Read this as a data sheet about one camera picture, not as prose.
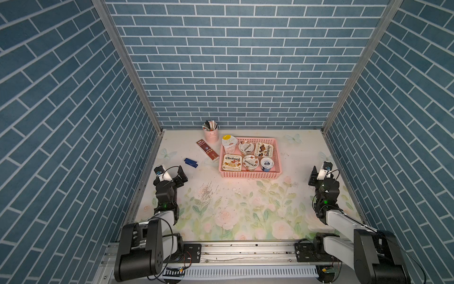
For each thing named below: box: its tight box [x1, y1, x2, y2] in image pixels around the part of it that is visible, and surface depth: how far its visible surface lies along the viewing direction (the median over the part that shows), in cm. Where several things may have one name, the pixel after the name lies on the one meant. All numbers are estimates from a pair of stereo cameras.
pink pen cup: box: [203, 127, 219, 144], surface depth 111 cm
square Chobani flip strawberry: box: [222, 153, 243, 172], surface depth 101 cm
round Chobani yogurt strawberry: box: [242, 154, 260, 172], surface depth 101 cm
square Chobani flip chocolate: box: [254, 142, 274, 158], surface depth 107 cm
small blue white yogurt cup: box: [260, 157, 275, 173], surface depth 98 cm
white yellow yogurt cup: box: [221, 134, 238, 155], surface depth 104 cm
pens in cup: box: [202, 120, 218, 132], surface depth 111 cm
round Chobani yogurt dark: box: [238, 140, 255, 156], surface depth 107 cm
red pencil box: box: [196, 138, 220, 161], surface depth 110 cm
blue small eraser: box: [183, 157, 199, 169], surface depth 104 cm
